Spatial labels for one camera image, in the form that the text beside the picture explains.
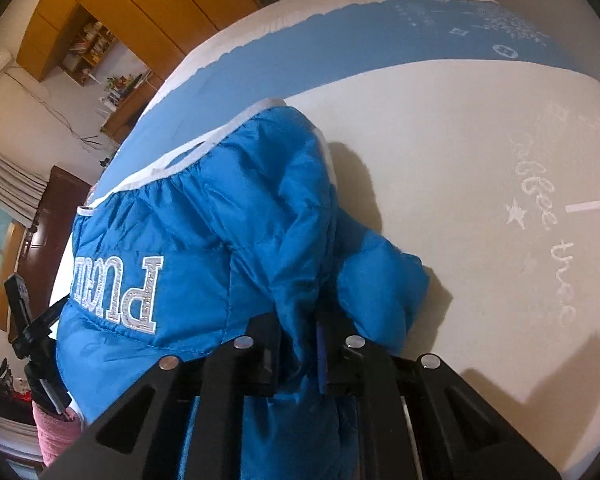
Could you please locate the wooden wall bookshelf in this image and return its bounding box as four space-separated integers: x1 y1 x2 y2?
60 7 127 86

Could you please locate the blue quilted jacket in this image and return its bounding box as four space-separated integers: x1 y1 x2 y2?
55 99 431 480

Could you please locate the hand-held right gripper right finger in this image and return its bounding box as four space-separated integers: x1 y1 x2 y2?
316 310 563 480

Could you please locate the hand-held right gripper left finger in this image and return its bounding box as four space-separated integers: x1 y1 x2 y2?
40 312 282 480

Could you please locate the wooden wardrobe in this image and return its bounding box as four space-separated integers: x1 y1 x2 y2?
17 0 416 83

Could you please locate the dark and white cloth pile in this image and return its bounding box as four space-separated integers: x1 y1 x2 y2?
0 357 43 467

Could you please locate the person's left forearm pink sleeve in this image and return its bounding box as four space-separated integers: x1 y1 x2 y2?
32 402 84 467

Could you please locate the bed with blue white sheet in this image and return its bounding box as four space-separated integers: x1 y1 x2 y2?
50 0 600 461

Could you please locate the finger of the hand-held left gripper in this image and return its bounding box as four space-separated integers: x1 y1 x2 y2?
26 297 72 343

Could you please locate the dark wooden headboard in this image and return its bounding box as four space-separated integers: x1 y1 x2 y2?
10 165 94 343

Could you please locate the striped curtain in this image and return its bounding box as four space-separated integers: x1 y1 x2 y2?
0 140 49 228

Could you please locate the thin wall cable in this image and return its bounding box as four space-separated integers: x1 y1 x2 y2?
5 72 107 152

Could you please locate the wooden desk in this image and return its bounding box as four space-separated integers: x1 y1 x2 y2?
100 72 167 143

